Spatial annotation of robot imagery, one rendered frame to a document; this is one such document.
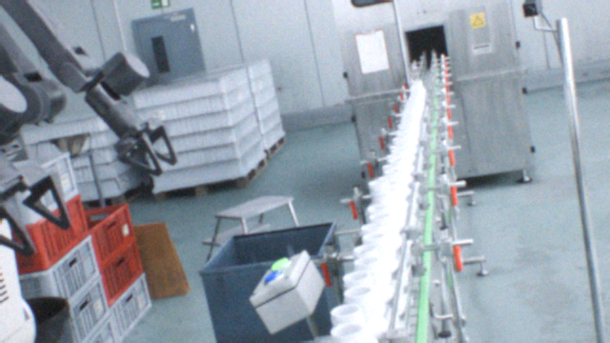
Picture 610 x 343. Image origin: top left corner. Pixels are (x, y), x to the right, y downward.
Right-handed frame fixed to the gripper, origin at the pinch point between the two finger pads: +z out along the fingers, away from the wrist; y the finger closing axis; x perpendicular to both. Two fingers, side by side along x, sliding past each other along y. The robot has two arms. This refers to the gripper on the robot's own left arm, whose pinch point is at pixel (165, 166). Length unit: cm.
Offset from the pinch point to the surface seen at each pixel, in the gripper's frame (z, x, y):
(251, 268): 31, 17, 38
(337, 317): 29, -25, -57
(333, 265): 33.8, -13.8, -9.0
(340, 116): 77, 128, 1014
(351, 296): 30, -26, -51
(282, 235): 34, 15, 69
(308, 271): 29.8, -13.0, -19.0
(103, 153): -85, 286, 638
